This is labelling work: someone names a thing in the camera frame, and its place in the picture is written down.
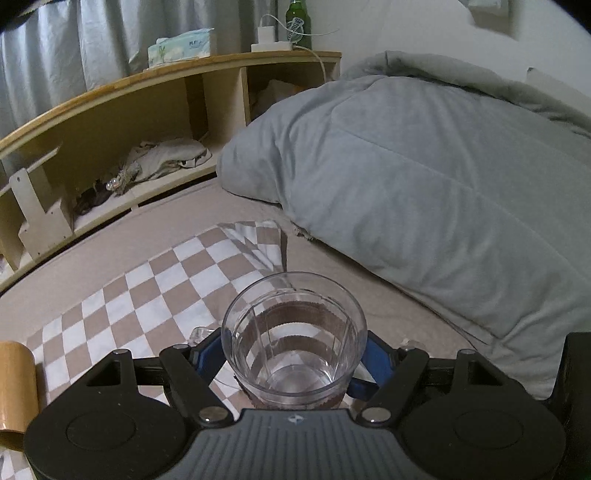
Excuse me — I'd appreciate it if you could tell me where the silver grey curtain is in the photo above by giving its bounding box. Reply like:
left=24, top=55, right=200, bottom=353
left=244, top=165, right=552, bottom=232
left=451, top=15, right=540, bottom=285
left=1, top=1, right=277, bottom=136

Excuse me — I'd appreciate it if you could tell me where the green glass bottle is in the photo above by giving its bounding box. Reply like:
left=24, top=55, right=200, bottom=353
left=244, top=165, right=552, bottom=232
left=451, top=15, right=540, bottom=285
left=284, top=0, right=311, bottom=49

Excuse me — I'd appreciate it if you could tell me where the glass mug with brown bands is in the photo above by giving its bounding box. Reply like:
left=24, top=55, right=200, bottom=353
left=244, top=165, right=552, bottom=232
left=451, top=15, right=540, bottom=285
left=219, top=272, right=368, bottom=410

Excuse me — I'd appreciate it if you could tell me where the white power strip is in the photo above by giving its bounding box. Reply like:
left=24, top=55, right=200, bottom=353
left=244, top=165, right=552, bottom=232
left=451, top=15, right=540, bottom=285
left=250, top=41, right=294, bottom=52

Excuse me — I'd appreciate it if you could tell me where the tissue pack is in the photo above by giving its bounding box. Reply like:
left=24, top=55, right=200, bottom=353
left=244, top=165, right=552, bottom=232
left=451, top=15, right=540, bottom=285
left=147, top=28, right=216, bottom=68

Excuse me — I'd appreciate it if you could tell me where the grey duvet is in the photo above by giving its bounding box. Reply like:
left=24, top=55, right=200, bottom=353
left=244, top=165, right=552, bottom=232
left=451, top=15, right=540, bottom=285
left=217, top=51, right=590, bottom=399

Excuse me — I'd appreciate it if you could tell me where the white charger plug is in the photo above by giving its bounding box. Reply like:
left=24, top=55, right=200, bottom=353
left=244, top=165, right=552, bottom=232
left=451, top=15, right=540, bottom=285
left=257, top=25, right=276, bottom=44

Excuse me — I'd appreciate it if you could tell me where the white charging cable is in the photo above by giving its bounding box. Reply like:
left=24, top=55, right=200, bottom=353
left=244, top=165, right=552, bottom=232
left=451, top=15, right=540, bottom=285
left=260, top=12, right=341, bottom=84

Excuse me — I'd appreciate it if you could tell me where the checkered brown white cloth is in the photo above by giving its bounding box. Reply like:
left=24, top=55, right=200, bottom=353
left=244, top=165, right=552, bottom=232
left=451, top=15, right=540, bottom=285
left=0, top=219, right=290, bottom=480

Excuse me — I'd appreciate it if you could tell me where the white wooden stand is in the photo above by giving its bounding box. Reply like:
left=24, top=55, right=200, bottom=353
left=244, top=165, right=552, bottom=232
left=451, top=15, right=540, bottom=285
left=9, top=145, right=74, bottom=261

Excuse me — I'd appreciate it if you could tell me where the wooden shelf unit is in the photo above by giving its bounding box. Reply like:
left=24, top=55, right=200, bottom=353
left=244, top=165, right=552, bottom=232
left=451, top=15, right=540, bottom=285
left=1, top=50, right=341, bottom=288

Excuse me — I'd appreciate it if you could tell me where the crumpled grey clothing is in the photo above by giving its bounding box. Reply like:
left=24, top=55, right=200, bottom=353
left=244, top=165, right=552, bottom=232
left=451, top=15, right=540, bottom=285
left=105, top=138, right=212, bottom=195

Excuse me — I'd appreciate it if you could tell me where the tan cylindrical cup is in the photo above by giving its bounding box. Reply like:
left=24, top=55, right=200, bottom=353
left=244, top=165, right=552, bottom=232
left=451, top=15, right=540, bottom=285
left=0, top=341, right=39, bottom=452

